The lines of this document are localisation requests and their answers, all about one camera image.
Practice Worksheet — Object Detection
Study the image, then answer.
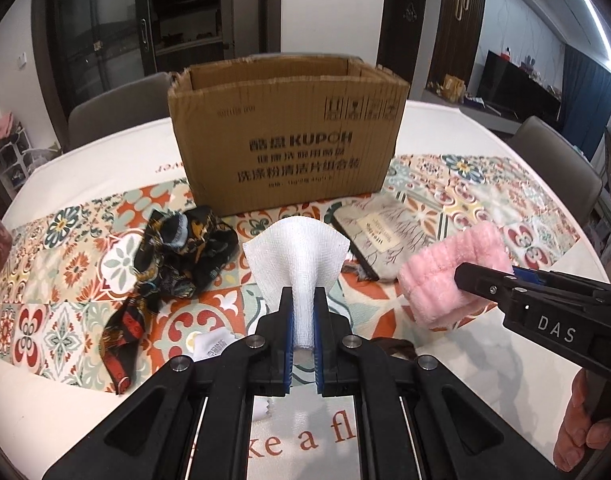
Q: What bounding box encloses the black patterned silk scarf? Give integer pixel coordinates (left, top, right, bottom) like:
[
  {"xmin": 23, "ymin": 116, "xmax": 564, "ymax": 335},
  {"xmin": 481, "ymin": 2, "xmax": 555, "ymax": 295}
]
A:
[{"xmin": 98, "ymin": 205, "xmax": 239, "ymax": 395}]

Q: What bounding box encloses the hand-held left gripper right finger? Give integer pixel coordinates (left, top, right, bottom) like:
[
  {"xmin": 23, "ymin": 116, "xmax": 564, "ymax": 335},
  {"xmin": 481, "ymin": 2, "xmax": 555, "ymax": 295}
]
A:
[{"xmin": 314, "ymin": 286, "xmax": 583, "ymax": 480}]

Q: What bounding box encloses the ceiling light strip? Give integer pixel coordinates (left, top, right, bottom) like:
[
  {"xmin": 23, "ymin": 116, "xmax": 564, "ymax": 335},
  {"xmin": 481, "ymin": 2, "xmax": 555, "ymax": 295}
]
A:
[{"xmin": 571, "ymin": 0, "xmax": 611, "ymax": 63}]

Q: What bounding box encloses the white television cabinet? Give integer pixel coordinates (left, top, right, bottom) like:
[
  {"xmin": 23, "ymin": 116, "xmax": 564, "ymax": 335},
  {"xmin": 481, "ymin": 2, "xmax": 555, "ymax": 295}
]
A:
[{"xmin": 460, "ymin": 94, "xmax": 527, "ymax": 136}]

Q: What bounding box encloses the black television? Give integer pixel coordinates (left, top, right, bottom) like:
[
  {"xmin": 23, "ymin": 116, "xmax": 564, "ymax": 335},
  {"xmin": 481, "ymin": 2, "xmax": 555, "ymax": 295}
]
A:
[{"xmin": 477, "ymin": 50, "xmax": 562, "ymax": 122}]

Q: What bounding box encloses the yellow paper bag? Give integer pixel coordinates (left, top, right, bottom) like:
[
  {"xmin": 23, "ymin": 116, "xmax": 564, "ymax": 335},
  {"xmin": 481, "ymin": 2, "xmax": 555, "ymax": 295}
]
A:
[{"xmin": 442, "ymin": 74, "xmax": 467, "ymax": 104}]

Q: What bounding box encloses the pink fluffy headband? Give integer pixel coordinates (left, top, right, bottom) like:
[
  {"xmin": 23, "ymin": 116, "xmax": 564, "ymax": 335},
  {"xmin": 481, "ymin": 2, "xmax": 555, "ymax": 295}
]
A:
[{"xmin": 398, "ymin": 224, "xmax": 516, "ymax": 331}]

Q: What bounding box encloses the white gauze cloth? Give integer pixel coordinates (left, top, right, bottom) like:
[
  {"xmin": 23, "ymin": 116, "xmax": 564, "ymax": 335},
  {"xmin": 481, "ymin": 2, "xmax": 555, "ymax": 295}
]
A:
[{"xmin": 242, "ymin": 217, "xmax": 349, "ymax": 351}]

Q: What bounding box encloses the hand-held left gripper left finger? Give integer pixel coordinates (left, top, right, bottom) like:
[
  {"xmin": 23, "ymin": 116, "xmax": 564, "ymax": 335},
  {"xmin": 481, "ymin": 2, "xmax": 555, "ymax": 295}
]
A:
[{"xmin": 40, "ymin": 286, "xmax": 294, "ymax": 480}]

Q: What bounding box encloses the shoe rack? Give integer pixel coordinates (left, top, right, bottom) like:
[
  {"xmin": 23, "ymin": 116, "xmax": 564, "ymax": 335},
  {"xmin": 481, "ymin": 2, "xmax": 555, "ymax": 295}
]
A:
[{"xmin": 0, "ymin": 112, "xmax": 54, "ymax": 196}]

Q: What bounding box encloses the brown hair tie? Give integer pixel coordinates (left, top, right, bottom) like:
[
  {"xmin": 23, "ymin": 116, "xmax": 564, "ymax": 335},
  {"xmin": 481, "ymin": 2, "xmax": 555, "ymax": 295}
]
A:
[{"xmin": 373, "ymin": 337, "xmax": 419, "ymax": 362}]

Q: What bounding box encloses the tile-patterned table mat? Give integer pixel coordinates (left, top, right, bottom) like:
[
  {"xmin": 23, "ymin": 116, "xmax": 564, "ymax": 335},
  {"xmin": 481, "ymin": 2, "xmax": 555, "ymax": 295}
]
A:
[{"xmin": 0, "ymin": 100, "xmax": 611, "ymax": 480}]

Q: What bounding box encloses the dark wooden door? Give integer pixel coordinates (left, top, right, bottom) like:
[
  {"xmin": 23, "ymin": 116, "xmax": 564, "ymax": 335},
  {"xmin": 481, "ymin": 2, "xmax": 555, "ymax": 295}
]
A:
[{"xmin": 377, "ymin": 0, "xmax": 431, "ymax": 97}]

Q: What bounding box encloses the grey dining chair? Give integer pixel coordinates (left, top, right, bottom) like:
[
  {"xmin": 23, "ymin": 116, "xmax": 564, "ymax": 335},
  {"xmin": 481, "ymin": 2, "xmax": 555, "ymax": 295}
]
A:
[
  {"xmin": 67, "ymin": 71, "xmax": 175, "ymax": 152},
  {"xmin": 508, "ymin": 115, "xmax": 603, "ymax": 228}
]

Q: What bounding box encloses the brown cardboard box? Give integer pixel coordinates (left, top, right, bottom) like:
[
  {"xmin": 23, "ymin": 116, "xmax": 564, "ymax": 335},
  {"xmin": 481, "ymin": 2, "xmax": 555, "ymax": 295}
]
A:
[{"xmin": 167, "ymin": 55, "xmax": 410, "ymax": 216}]

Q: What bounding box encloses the blue curtain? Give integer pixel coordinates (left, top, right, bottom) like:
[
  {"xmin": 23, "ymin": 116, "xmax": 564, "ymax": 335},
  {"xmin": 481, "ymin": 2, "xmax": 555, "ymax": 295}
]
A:
[{"xmin": 560, "ymin": 42, "xmax": 611, "ymax": 161}]

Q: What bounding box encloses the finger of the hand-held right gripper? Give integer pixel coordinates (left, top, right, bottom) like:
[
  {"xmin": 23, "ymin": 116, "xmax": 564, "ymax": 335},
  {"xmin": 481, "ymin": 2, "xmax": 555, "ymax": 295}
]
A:
[
  {"xmin": 513, "ymin": 267, "xmax": 611, "ymax": 301},
  {"xmin": 454, "ymin": 262, "xmax": 536, "ymax": 311}
]

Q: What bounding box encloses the person's right hand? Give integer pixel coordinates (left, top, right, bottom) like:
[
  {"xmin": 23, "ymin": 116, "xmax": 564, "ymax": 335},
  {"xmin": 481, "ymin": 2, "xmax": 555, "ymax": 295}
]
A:
[{"xmin": 553, "ymin": 367, "xmax": 611, "ymax": 473}]

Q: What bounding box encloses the dark sliding glass door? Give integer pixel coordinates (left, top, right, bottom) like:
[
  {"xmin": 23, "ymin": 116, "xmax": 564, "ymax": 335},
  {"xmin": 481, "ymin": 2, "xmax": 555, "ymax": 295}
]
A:
[{"xmin": 48, "ymin": 0, "xmax": 236, "ymax": 128}]

